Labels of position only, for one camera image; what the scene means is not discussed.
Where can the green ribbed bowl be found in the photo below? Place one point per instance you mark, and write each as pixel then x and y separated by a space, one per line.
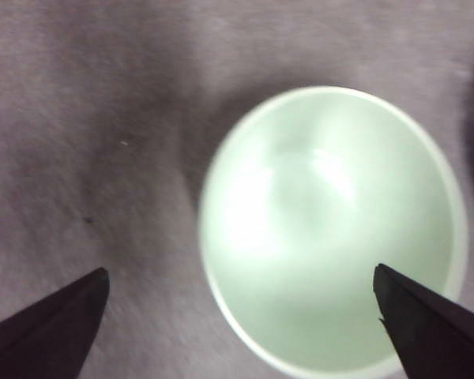
pixel 320 197

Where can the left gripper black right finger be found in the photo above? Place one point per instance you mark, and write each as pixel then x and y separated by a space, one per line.
pixel 434 335

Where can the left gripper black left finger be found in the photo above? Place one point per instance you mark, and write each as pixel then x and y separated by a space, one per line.
pixel 51 339

